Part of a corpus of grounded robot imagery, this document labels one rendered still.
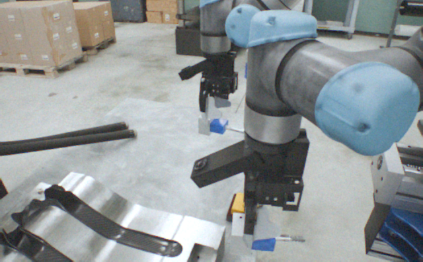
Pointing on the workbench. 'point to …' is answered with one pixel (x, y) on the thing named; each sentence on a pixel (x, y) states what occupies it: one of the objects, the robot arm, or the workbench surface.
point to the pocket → (202, 253)
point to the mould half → (51, 212)
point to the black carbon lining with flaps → (14, 238)
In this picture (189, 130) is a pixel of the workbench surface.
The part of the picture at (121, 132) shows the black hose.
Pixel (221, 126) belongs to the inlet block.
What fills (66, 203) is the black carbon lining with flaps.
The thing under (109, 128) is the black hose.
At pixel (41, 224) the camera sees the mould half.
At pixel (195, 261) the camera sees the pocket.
